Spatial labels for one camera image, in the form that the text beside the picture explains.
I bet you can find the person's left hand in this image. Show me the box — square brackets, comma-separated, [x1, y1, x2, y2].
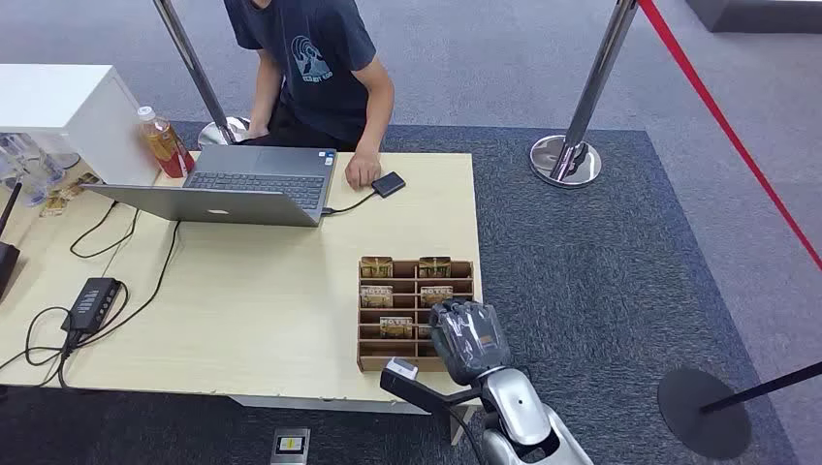
[344, 150, 383, 191]

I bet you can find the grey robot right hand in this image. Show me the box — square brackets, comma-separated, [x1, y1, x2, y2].
[427, 299, 513, 387]

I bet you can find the black square card reader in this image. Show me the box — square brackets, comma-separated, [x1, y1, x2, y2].
[370, 170, 408, 199]

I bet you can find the brown hotel key card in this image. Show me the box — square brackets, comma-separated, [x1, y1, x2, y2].
[359, 285, 395, 309]
[420, 286, 455, 309]
[418, 256, 453, 279]
[379, 317, 414, 340]
[359, 256, 395, 280]

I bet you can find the wooden card holder rack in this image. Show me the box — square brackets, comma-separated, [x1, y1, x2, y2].
[356, 257, 476, 374]

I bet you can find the person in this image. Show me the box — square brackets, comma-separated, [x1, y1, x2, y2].
[223, 0, 396, 191]

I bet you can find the loose brown card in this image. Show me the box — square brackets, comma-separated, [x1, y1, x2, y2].
[58, 171, 104, 199]
[39, 195, 71, 219]

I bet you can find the grey open laptop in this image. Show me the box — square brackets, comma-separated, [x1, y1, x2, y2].
[81, 143, 338, 229]

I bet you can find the tea bottle red label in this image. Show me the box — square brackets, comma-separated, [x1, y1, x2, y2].
[136, 106, 196, 179]

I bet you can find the dark grey carpet rug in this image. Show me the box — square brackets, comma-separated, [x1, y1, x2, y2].
[0, 121, 801, 465]

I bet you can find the white cabinet box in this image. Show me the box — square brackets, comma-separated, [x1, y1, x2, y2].
[0, 63, 162, 187]

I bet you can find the clear glass cup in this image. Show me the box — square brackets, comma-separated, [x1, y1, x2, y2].
[0, 133, 49, 208]
[28, 133, 81, 187]

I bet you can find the silver floor socket plate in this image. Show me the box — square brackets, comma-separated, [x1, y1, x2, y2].
[269, 427, 312, 465]

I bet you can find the black power adapter box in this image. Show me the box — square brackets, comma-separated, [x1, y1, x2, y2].
[60, 277, 123, 336]

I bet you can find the black router with antenna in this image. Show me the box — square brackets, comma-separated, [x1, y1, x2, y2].
[0, 181, 24, 301]

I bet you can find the red barrier belt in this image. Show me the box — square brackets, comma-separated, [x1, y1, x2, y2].
[637, 0, 822, 272]

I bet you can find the dark grey platform block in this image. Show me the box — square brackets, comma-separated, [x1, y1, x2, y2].
[683, 0, 822, 35]

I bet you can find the black card reader cable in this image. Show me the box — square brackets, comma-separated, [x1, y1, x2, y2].
[321, 190, 378, 216]

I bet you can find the chrome stanchion post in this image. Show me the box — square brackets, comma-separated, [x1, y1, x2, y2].
[529, 0, 640, 189]
[151, 0, 253, 149]

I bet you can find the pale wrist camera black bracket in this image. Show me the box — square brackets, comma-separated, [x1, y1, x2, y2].
[379, 357, 497, 416]

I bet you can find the black laptop power cable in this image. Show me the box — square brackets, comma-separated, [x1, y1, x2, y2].
[76, 220, 182, 351]

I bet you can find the thin black looped cable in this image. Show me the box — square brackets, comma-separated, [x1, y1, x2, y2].
[69, 201, 142, 261]

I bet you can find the black stanchion post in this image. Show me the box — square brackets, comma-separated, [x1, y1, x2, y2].
[656, 360, 822, 461]

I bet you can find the black adapter cable bundle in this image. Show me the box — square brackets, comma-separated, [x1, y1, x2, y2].
[0, 305, 81, 391]

